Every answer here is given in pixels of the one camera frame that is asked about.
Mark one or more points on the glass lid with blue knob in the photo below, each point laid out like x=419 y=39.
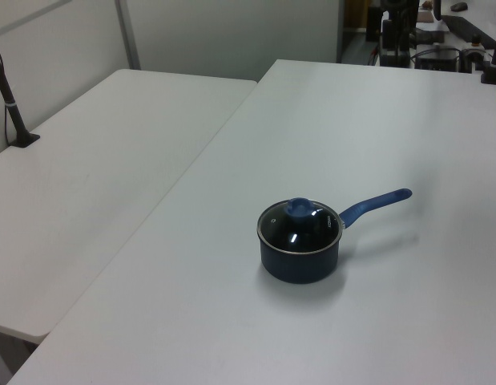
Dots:
x=295 y=234

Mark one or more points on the dark blue saucepan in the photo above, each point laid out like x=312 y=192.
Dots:
x=299 y=266

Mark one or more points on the black equipment stand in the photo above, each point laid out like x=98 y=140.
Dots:
x=403 y=36

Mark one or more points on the black electronics box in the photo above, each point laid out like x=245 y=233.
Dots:
x=438 y=60

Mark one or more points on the white device with black knob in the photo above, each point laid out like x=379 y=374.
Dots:
x=474 y=56

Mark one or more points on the black keyboard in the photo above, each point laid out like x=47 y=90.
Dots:
x=468 y=27

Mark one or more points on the dark computer mouse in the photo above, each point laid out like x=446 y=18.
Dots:
x=459 y=6

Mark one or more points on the grey metal partition post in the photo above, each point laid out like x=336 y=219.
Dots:
x=129 y=36

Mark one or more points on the black camera pole with clamp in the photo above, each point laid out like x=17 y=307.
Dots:
x=17 y=120
x=491 y=74

